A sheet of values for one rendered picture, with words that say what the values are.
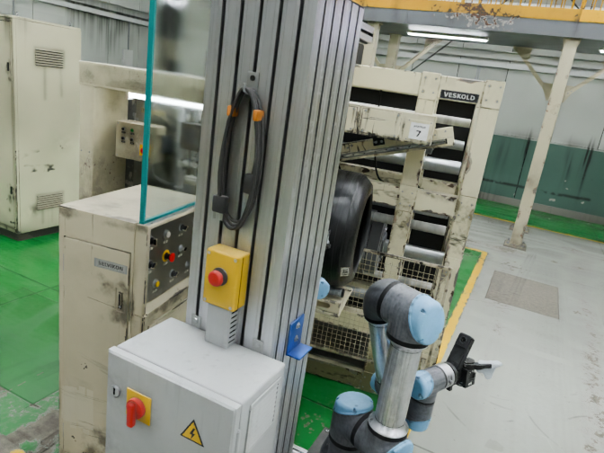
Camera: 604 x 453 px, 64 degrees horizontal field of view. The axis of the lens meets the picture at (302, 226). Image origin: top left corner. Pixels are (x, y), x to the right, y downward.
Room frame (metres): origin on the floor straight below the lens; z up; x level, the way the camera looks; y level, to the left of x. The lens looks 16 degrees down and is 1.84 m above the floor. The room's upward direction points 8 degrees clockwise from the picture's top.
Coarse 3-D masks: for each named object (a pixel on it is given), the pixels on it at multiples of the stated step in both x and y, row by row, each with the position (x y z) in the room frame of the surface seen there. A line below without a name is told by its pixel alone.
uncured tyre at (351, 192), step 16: (352, 176) 2.27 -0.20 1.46; (336, 192) 2.16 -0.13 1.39; (352, 192) 2.16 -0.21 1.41; (368, 192) 2.26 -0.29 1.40; (336, 208) 2.11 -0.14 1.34; (352, 208) 2.12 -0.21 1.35; (368, 208) 2.50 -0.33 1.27; (336, 224) 2.08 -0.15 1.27; (352, 224) 2.09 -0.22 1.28; (368, 224) 2.52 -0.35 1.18; (336, 240) 2.06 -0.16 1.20; (352, 240) 2.08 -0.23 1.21; (336, 256) 2.06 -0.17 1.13; (352, 256) 2.12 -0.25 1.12; (336, 272) 2.09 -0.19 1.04; (352, 272) 2.21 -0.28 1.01
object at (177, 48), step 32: (160, 0) 1.73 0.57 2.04; (192, 0) 1.93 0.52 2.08; (160, 32) 1.74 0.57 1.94; (192, 32) 1.95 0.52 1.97; (160, 64) 1.75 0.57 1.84; (192, 64) 1.97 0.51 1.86; (160, 96) 1.76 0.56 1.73; (192, 96) 1.99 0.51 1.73; (160, 128) 1.77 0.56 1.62; (192, 128) 2.00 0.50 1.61; (160, 160) 1.79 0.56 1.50; (192, 160) 2.03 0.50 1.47; (160, 192) 1.80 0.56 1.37; (192, 192) 2.05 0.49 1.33
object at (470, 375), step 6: (468, 360) 1.39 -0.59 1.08; (474, 360) 1.39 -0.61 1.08; (450, 366) 1.34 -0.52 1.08; (468, 366) 1.37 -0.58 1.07; (456, 372) 1.33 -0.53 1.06; (462, 372) 1.37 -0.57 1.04; (468, 372) 1.36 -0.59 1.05; (474, 372) 1.39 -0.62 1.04; (456, 378) 1.32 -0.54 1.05; (462, 378) 1.37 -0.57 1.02; (468, 378) 1.37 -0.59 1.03; (474, 378) 1.39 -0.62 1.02; (456, 384) 1.37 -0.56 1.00; (462, 384) 1.37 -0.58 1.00; (450, 390) 1.33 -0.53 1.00
